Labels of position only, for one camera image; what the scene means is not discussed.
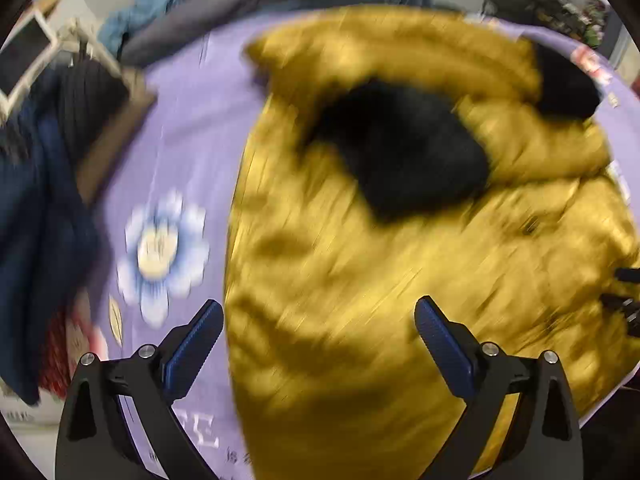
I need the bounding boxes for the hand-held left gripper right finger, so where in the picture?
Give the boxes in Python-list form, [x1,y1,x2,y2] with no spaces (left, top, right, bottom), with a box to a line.
[414,296,585,480]

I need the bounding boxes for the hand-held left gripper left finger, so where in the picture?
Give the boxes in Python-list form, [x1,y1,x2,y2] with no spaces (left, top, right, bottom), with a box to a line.
[55,299,225,480]

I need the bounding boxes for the gold jacket with black fur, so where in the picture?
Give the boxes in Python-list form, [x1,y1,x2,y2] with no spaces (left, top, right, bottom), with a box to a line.
[222,4,640,480]

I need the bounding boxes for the red patterned cloth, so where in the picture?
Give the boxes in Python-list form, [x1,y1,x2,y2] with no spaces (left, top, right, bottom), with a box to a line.
[37,307,108,402]

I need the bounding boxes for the navy blue garment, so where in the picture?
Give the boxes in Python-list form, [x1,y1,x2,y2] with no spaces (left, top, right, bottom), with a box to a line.
[0,67,108,406]

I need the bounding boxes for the purple floral bed sheet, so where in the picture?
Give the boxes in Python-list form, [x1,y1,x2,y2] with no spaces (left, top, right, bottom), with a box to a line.
[75,12,640,480]

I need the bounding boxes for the black ribbed garment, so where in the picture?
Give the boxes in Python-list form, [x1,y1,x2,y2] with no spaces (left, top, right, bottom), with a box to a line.
[56,57,132,166]

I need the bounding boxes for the white device stand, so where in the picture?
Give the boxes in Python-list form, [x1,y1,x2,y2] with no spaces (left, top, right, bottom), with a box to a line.
[52,16,123,78]

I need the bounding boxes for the teal blue cloth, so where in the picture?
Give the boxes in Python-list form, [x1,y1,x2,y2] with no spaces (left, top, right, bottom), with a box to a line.
[97,0,202,58]

